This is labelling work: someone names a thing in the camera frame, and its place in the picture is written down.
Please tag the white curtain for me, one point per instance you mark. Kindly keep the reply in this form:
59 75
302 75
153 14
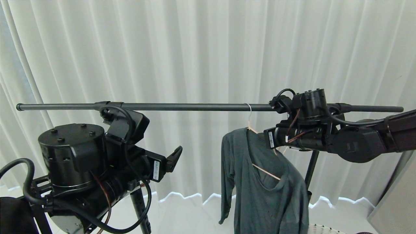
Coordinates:
195 48

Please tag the black clothes rack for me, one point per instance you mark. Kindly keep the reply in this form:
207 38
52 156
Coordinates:
195 107

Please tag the dark grey sleeveless shirt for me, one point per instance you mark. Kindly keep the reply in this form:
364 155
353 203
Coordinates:
260 201

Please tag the white laundry basket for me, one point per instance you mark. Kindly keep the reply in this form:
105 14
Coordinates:
321 230

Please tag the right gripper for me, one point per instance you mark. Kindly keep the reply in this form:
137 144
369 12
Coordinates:
308 139

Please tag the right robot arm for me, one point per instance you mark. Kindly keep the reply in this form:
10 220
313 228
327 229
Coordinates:
357 143

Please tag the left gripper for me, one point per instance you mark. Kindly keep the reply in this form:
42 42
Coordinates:
143 172

